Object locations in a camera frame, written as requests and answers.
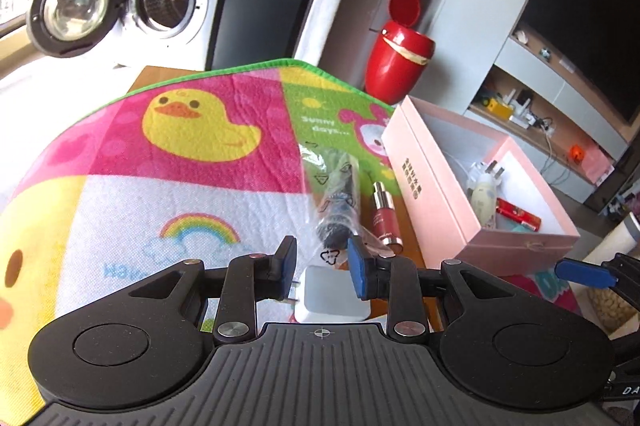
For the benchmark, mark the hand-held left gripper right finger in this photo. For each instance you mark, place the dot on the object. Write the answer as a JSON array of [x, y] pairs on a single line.
[[357, 271]]

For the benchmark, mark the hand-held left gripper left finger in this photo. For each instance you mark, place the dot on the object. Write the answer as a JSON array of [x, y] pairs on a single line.
[[287, 258]]

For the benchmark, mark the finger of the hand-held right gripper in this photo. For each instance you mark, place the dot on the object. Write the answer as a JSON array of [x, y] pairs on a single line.
[[585, 273]]

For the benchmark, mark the grey white power adapter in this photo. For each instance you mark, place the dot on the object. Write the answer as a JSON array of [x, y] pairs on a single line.
[[330, 296]]

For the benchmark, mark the red packet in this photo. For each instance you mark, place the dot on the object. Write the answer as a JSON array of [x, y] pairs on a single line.
[[520, 216]]

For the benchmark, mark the pink cardboard box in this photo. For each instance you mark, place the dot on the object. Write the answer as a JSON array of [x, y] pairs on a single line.
[[425, 206]]

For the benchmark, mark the red cosmetic bottle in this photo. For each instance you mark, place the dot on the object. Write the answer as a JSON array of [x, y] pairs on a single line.
[[387, 218]]

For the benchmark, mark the clear bag with black item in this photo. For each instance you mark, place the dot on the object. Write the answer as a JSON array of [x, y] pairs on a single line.
[[335, 201]]

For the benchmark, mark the pink bag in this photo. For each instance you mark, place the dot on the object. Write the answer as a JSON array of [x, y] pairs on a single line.
[[597, 163]]

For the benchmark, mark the small orange object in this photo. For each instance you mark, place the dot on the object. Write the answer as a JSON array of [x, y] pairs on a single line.
[[576, 153]]

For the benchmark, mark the colourful printed mat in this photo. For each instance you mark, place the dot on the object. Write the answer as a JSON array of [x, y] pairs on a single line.
[[150, 186]]

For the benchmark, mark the white power strip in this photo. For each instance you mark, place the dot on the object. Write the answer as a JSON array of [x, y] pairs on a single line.
[[524, 120]]

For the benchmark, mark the white router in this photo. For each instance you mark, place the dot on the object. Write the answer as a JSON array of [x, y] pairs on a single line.
[[521, 100]]

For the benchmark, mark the red trash bin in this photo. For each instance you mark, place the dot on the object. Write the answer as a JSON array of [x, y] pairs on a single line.
[[395, 65]]

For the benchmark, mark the white shelf unit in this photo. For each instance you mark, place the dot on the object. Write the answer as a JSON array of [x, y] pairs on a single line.
[[517, 55]]

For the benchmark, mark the black television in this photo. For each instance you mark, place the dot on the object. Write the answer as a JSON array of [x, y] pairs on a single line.
[[590, 30]]

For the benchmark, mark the white washing machine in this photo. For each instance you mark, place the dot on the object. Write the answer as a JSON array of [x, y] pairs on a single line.
[[200, 30]]

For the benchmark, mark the small white shelf ornament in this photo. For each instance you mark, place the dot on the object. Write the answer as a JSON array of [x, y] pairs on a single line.
[[522, 36]]

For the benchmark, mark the tall white cabinet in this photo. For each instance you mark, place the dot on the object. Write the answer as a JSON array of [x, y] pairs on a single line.
[[475, 5]]

